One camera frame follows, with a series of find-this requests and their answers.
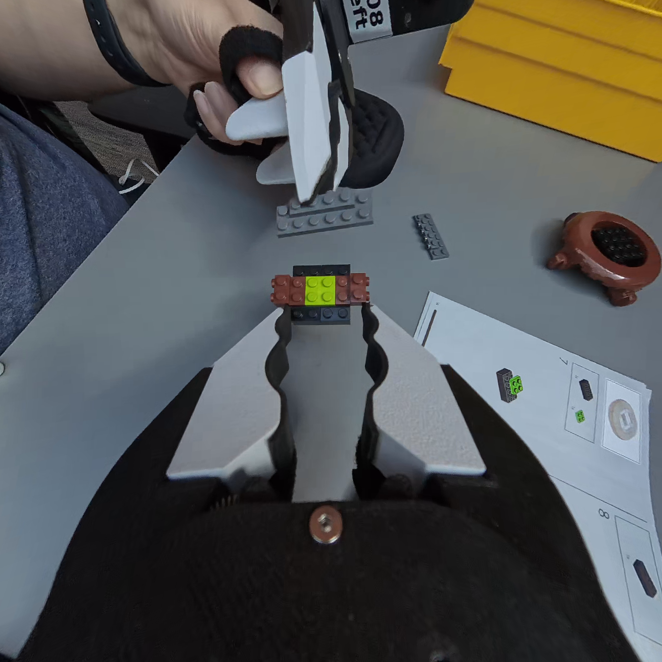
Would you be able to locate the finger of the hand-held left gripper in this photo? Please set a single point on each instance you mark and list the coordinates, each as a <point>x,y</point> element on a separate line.
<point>308,114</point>
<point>344,134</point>

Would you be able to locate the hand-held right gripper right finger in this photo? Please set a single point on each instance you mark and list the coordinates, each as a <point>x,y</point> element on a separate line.
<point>424,413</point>

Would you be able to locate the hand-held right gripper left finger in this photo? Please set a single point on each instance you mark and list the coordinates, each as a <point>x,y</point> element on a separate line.
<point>227,413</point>

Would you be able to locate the dark grey Lego assembly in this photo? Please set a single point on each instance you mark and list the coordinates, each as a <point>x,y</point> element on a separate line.
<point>320,289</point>

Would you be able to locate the grey desk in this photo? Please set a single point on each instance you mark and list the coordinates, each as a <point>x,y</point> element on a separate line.
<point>155,310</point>

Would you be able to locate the person's left hand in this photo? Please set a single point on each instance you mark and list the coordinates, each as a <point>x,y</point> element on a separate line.
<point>181,36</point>

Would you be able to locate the black padded rest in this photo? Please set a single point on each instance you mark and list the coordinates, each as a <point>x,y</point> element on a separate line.
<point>375,145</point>

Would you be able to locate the instruction booklet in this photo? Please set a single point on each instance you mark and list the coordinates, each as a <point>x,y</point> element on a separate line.
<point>543,439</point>

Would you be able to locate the dark grey brick plate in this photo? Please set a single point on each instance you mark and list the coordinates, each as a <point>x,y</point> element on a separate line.
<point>432,238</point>

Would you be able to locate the yellow plastic bin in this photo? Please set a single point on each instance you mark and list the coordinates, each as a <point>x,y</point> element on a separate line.
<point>558,93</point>

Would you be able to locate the brown round brick pot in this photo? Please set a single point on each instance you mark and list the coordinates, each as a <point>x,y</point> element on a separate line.
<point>579,264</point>

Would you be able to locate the black wristband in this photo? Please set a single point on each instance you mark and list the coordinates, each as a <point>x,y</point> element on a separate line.
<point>103,36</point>

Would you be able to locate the grey fabric chair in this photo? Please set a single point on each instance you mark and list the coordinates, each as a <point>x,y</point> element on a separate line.
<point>82,124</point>

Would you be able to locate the person's blue shirt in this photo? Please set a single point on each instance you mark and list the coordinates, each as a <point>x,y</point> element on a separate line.
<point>41,217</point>

